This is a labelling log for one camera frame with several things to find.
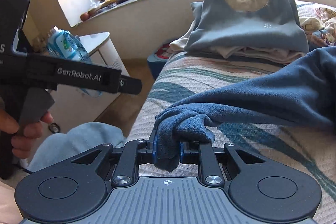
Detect dark blue fleece pants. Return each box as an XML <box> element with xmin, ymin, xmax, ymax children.
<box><xmin>155</xmin><ymin>47</ymin><xmax>335</xmax><ymax>172</ymax></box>

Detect person's left hand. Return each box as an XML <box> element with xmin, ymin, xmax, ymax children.
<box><xmin>1</xmin><ymin>110</ymin><xmax>53</xmax><ymax>159</ymax></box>

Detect white bedside cabinet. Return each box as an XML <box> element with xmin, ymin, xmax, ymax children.
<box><xmin>47</xmin><ymin>31</ymin><xmax>131</xmax><ymax>132</ymax></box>

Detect light blue jeans leg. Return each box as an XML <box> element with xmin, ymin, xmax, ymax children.
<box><xmin>28</xmin><ymin>122</ymin><xmax>126</xmax><ymax>172</ymax></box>

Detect blue cartoon storage box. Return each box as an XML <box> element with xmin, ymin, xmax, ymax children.
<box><xmin>147</xmin><ymin>43</ymin><xmax>172</xmax><ymax>80</ymax></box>

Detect patterned bed cover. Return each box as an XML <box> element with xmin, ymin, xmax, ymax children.
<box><xmin>126</xmin><ymin>0</ymin><xmax>336</xmax><ymax>224</ymax></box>

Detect grey-blue folded sweatshirt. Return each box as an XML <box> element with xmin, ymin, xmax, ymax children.
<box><xmin>185</xmin><ymin>0</ymin><xmax>309</xmax><ymax>53</ymax></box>

